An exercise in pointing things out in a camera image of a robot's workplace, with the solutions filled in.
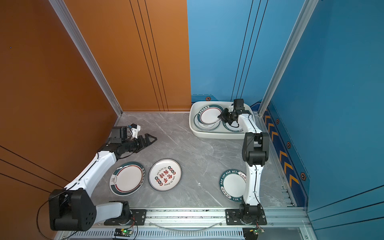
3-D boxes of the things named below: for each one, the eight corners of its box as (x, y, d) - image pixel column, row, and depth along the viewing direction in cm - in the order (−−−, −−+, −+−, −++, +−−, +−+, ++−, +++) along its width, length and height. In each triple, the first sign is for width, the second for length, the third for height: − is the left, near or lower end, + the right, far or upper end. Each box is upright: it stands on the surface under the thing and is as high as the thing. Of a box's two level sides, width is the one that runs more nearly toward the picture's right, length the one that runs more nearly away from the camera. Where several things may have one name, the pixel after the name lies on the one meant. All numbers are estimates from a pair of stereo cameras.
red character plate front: (146, 190, 84) (145, 189, 82) (152, 160, 96) (151, 158, 94) (180, 190, 84) (180, 189, 82) (182, 160, 96) (182, 158, 94)
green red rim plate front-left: (106, 195, 82) (104, 194, 80) (118, 163, 94) (116, 161, 93) (141, 195, 82) (139, 194, 80) (148, 163, 94) (147, 161, 93)
